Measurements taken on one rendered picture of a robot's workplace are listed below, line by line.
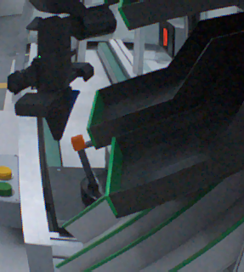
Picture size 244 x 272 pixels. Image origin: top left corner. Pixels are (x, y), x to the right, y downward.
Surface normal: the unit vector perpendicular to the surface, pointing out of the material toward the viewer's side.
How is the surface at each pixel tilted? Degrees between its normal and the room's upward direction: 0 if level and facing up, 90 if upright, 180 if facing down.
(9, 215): 90
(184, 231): 90
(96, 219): 90
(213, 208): 90
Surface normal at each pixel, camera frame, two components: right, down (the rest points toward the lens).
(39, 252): 0.14, 0.36
